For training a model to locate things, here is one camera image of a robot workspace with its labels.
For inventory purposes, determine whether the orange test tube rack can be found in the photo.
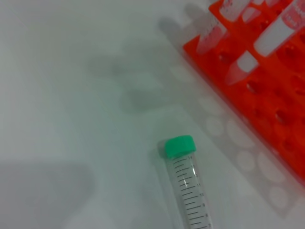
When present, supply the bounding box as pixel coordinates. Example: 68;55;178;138
183;0;305;189

